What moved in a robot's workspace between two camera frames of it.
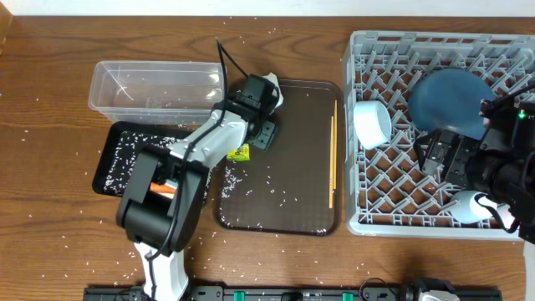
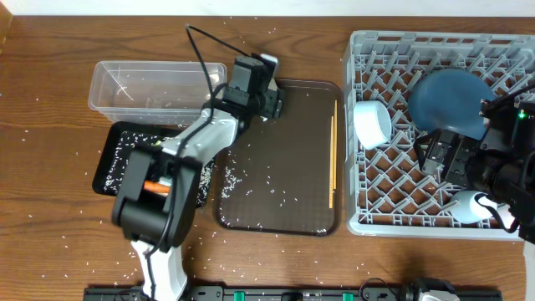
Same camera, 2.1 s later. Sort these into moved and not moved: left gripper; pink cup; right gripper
Moved: left gripper
Not moved: pink cup; right gripper
